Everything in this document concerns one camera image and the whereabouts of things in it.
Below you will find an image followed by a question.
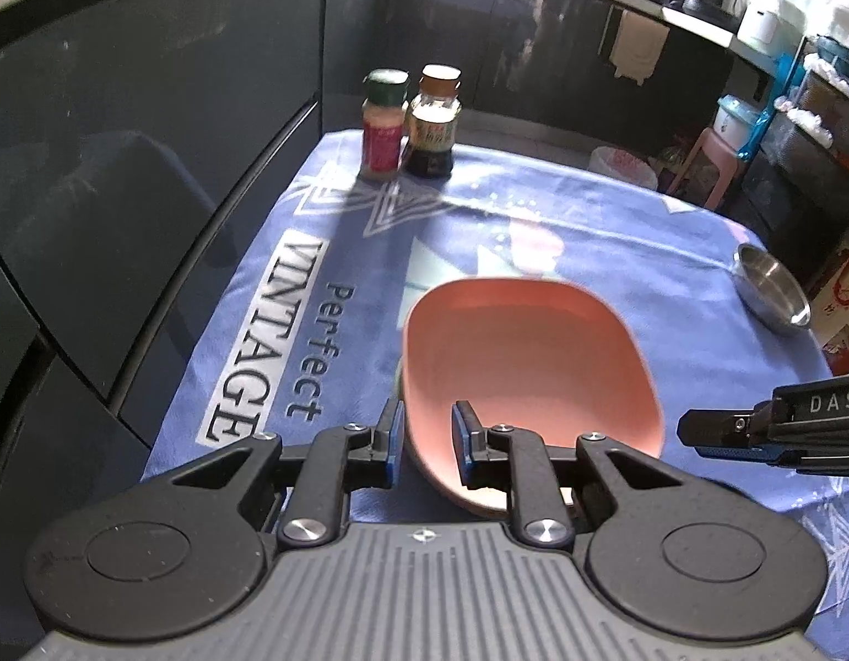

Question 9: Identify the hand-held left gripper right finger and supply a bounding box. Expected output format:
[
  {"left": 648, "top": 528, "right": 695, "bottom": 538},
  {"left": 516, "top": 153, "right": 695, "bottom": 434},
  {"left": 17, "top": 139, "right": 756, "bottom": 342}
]
[{"left": 451, "top": 399, "right": 682, "bottom": 550}]

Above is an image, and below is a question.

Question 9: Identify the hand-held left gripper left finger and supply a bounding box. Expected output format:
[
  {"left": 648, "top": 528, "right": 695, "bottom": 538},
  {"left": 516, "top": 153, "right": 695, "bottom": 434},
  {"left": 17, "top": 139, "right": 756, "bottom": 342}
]
[{"left": 169, "top": 399, "right": 407, "bottom": 553}]

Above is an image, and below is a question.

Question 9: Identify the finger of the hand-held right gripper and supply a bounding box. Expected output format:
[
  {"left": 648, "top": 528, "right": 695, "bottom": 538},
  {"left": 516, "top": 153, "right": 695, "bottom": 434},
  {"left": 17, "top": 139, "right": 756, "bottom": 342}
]
[
  {"left": 677, "top": 405, "right": 778, "bottom": 450},
  {"left": 695, "top": 445, "right": 793, "bottom": 467}
]

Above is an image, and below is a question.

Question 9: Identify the pink square bowl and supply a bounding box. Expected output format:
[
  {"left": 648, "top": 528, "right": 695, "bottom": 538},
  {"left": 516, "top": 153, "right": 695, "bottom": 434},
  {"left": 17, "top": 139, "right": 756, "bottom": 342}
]
[{"left": 401, "top": 277, "right": 666, "bottom": 517}]

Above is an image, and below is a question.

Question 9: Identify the stainless steel bowl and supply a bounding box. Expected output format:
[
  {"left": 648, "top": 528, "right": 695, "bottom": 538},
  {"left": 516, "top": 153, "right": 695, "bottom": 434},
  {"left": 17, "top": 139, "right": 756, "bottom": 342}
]
[{"left": 732, "top": 242, "right": 813, "bottom": 338}]

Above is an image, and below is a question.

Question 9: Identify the blue printed tablecloth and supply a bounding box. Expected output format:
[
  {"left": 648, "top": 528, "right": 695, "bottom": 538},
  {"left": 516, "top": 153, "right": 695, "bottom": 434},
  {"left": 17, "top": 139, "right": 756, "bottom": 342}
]
[{"left": 139, "top": 128, "right": 849, "bottom": 661}]

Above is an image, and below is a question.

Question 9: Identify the black storage rack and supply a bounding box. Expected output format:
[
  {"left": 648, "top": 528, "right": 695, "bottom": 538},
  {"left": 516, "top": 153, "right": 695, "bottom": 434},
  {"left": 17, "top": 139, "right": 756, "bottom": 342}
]
[{"left": 722, "top": 34, "right": 849, "bottom": 273}]

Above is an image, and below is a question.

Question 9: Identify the pink plastic stool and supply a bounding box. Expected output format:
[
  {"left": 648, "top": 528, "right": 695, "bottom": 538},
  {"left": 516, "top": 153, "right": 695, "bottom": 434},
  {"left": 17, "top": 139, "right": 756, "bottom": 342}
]
[{"left": 670, "top": 127, "right": 746, "bottom": 212}]

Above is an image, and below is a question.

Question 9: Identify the white trash bin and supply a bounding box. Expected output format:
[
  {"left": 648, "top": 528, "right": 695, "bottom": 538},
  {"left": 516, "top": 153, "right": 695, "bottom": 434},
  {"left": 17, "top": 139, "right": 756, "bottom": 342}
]
[{"left": 588, "top": 145, "right": 658, "bottom": 192}]

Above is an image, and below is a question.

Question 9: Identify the blue lid white container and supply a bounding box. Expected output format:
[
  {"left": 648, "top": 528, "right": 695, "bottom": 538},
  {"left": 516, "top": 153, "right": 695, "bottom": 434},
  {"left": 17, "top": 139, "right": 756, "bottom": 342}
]
[{"left": 714, "top": 94, "right": 767, "bottom": 154}]

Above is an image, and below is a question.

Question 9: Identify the green lid spice jar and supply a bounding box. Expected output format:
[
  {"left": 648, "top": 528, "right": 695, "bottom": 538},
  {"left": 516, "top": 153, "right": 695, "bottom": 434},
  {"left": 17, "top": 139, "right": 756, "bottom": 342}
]
[{"left": 359, "top": 68, "right": 410, "bottom": 182}]

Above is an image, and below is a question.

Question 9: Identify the dark soy sauce bottle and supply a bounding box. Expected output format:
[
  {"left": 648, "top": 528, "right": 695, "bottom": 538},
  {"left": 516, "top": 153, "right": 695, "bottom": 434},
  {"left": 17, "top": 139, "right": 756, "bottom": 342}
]
[{"left": 401, "top": 64, "right": 464, "bottom": 179}]

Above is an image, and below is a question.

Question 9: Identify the beige hanging towel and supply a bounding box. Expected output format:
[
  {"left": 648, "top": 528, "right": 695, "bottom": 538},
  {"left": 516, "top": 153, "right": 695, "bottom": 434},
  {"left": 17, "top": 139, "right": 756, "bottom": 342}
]
[{"left": 608, "top": 9, "right": 670, "bottom": 85}]

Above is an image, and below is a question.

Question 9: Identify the white rice cooker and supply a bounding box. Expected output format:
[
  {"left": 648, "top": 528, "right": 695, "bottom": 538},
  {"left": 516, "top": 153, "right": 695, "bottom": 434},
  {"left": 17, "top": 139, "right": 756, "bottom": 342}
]
[{"left": 737, "top": 0, "right": 836, "bottom": 57}]

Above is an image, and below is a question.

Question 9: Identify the grey kitchen countertop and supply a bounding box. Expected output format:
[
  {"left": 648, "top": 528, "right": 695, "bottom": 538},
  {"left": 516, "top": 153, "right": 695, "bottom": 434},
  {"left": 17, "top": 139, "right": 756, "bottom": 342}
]
[{"left": 369, "top": 0, "right": 797, "bottom": 73}]

